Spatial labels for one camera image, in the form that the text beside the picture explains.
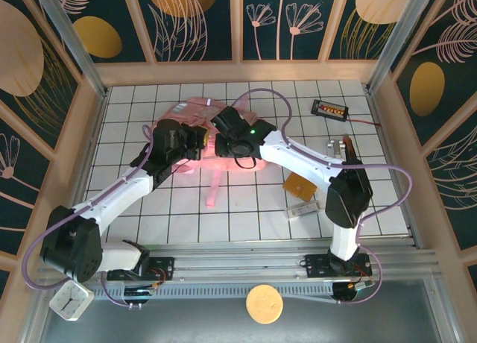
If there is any pink backpack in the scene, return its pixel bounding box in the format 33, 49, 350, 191
154, 95, 270, 210

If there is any brown notebook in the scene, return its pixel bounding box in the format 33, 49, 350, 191
282, 171, 318, 202

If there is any long white box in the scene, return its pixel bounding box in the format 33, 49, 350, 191
285, 200, 323, 221

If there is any black charger board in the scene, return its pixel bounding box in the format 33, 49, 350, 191
311, 98, 350, 121

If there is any black controller module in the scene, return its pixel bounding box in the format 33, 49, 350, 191
331, 279, 373, 303
122, 283, 159, 303

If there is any round yellow sponge disc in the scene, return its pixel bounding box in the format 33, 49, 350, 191
244, 283, 285, 325

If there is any white square alarm clock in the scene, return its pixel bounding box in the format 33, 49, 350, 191
48, 280, 95, 321

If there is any thin black camera cable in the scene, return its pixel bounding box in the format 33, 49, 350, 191
233, 154, 259, 171

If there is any aluminium mounting rail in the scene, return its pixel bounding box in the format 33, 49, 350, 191
37, 241, 439, 284

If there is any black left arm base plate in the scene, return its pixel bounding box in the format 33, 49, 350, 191
107, 256, 175, 283

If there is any thin red wire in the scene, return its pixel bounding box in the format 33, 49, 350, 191
348, 116, 382, 128

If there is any aluminium frame post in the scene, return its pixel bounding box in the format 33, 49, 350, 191
366, 0, 437, 95
31, 0, 110, 98

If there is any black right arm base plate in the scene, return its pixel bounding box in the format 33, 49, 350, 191
305, 253, 373, 279

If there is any grey slotted cable duct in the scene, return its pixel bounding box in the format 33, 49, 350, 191
91, 281, 336, 303

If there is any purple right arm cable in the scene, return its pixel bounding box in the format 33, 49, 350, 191
227, 88, 414, 306

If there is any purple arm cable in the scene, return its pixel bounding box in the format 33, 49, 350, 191
227, 88, 414, 306
22, 125, 156, 309

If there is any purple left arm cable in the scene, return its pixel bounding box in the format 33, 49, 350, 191
22, 125, 156, 309

